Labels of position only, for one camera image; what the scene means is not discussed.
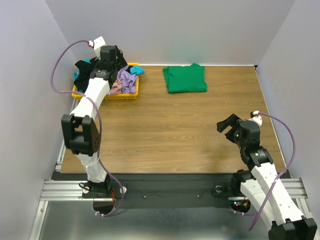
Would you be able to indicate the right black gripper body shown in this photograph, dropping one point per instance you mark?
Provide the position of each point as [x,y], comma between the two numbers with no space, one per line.
[231,127]

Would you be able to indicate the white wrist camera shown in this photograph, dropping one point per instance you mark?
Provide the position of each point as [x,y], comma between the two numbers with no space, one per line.
[96,45]
[256,117]

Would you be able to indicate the yellow plastic bin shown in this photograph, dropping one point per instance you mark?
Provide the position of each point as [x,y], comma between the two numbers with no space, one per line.
[122,96]

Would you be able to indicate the teal t shirt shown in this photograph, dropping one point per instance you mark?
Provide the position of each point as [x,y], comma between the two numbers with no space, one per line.
[132,69]

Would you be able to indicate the black t shirt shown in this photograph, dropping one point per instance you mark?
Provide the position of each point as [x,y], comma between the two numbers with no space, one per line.
[85,68]

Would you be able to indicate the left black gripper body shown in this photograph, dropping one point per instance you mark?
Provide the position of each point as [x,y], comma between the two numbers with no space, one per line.
[121,62]

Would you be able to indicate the pink t shirt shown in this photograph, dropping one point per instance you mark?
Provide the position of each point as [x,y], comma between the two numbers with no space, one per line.
[116,88]

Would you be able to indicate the purple t shirt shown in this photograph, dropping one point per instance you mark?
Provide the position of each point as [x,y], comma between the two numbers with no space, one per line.
[128,82]

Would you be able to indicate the aluminium frame rail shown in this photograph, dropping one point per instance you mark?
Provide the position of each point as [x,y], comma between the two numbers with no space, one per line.
[68,190]

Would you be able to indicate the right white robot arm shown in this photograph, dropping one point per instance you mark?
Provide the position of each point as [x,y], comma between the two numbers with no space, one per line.
[261,184]

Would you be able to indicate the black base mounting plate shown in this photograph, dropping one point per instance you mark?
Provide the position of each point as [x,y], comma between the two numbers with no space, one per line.
[161,191]

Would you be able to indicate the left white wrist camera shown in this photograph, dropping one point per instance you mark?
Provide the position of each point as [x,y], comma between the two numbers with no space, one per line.
[96,45]

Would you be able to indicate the folded green t shirt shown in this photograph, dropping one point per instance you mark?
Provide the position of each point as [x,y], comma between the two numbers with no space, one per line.
[185,79]

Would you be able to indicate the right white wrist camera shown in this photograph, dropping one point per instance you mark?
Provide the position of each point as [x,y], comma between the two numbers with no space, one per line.
[256,117]

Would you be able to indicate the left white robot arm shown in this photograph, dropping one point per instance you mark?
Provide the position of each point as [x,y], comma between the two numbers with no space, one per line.
[80,132]

